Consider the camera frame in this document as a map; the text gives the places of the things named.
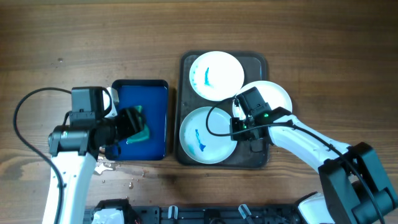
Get blue water-filled tray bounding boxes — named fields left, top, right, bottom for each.
left=105, top=80, right=169, bottom=161

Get white plate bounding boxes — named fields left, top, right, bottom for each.
left=188, top=51, right=244, bottom=101
left=238, top=80, right=293, bottom=119
left=179, top=106, right=238, bottom=164

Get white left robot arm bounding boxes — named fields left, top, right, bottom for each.
left=42, top=107, right=146, bottom=223

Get dark grey serving tray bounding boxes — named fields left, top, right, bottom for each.
left=174, top=50, right=269, bottom=169

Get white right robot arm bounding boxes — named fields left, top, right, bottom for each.
left=230, top=107, right=397, bottom=223

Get green sponge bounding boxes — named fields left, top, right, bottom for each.
left=126, top=105, right=150, bottom=144

